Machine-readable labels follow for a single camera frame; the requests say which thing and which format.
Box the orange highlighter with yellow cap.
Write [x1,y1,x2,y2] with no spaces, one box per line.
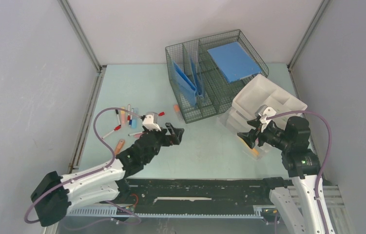
[119,107,127,127]

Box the black cap whiteboard marker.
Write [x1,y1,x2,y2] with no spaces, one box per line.
[115,109,121,126]

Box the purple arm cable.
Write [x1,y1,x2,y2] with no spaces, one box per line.
[267,110,333,234]
[23,107,145,232]

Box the red cap marker lower left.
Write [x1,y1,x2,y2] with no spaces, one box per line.
[102,125,121,139]

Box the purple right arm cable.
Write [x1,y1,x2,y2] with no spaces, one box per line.
[267,110,333,234]

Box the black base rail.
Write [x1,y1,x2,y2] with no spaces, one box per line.
[112,177,292,216]

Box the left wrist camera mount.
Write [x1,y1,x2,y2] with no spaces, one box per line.
[141,112,161,132]

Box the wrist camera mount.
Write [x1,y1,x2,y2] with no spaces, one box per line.
[256,105,277,124]
[141,112,161,132]

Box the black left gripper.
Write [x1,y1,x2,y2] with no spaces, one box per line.
[143,122,183,163]

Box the orange highlighter lower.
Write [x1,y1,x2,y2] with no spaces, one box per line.
[114,139,125,155]

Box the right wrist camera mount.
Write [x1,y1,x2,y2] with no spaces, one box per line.
[256,105,277,124]

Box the green wire mesh organizer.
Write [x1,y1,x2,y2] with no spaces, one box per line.
[165,29,269,123]

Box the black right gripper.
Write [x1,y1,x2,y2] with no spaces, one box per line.
[236,117,290,150]

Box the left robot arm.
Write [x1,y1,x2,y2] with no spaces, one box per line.
[31,123,185,227]

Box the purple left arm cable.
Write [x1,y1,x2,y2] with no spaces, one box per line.
[23,107,145,232]

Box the blue folder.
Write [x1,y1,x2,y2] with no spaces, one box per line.
[190,57,205,99]
[172,61,197,107]
[207,42,262,83]

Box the pink highlighter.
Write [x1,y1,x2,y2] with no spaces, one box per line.
[134,133,143,138]

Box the black marker near pink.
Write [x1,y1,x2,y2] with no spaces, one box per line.
[128,132,143,136]

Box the blue highlighter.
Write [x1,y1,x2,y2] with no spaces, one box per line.
[130,108,138,129]

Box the white plastic drawer organizer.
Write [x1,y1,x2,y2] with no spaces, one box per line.
[219,73,308,161]

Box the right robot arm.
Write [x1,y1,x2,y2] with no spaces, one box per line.
[237,116,335,234]

